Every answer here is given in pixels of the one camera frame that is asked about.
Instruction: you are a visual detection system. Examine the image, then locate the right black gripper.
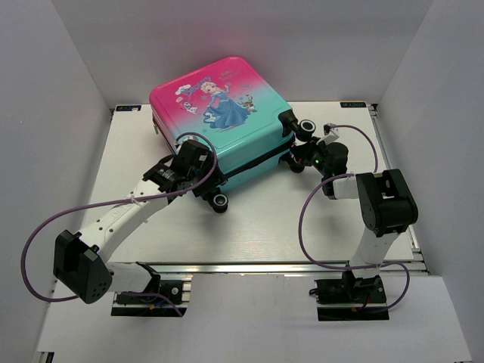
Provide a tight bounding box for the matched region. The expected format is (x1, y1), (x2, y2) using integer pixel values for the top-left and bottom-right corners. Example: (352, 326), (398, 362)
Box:
(293, 136), (331, 177)

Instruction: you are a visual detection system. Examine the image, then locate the pink hard-shell suitcase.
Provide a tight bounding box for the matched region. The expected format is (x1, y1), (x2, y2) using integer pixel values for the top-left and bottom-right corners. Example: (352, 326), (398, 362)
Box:
(149, 57), (315, 213)

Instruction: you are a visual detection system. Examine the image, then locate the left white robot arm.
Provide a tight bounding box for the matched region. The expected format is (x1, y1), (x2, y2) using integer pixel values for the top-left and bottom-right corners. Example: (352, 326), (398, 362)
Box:
(54, 133), (218, 304)

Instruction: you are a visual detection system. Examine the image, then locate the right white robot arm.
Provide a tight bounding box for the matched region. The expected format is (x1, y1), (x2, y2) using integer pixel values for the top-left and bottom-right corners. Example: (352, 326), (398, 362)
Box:
(290, 139), (418, 302)

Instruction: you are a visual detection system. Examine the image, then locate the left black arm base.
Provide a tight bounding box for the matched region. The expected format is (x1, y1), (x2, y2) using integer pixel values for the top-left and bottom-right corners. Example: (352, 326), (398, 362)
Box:
(110, 275), (192, 318)

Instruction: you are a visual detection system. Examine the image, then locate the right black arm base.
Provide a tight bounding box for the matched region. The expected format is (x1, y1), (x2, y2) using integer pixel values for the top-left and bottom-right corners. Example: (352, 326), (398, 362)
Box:
(309, 271), (389, 321)

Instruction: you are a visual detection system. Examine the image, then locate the blue label sticker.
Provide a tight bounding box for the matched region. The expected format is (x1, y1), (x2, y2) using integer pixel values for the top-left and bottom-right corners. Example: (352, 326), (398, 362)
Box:
(114, 105), (141, 112)
(340, 101), (367, 108)

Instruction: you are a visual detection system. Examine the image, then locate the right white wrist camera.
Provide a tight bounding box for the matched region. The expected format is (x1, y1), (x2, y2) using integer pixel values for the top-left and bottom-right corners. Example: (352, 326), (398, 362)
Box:
(316, 123), (340, 145)

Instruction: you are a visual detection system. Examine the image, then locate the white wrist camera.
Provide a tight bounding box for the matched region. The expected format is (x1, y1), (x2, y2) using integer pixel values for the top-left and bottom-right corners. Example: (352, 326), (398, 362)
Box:
(178, 135), (199, 145)
(316, 123), (340, 145)

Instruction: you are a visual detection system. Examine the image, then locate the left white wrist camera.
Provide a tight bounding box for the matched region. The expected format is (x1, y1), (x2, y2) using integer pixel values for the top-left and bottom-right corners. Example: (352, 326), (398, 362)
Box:
(178, 135), (199, 145)

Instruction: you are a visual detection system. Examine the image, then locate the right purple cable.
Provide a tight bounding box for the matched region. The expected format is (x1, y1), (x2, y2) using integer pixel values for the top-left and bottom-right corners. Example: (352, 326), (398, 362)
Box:
(298, 122), (411, 313)

